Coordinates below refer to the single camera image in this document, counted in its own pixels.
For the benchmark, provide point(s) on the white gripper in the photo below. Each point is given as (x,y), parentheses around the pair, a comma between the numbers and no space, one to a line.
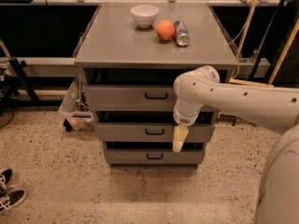
(184,118)

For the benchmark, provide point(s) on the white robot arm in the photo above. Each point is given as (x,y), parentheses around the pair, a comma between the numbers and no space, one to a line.
(276,109)

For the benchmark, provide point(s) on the grey top drawer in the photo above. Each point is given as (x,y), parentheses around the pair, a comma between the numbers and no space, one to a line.
(130,98)

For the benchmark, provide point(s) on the grey drawer cabinet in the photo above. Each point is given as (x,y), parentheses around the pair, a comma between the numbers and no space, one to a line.
(115,51)

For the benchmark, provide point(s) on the silver blue soda can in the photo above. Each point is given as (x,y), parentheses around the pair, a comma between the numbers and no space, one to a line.
(181,34)

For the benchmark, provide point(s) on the orange fruit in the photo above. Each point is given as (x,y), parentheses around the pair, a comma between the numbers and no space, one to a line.
(165,30)

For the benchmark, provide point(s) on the white ceramic bowl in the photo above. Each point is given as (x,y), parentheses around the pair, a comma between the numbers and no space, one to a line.
(144,15)

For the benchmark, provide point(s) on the black tripod stand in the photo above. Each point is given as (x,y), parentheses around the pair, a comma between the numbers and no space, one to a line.
(16,66)

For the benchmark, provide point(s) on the black sneaker far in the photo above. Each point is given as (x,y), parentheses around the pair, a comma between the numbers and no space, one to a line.
(5,176)

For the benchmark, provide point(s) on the black sneaker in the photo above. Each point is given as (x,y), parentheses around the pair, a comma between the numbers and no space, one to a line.
(5,176)
(12,199)

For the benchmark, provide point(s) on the black sneaker near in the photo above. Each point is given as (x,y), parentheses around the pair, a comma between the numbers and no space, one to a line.
(12,199)

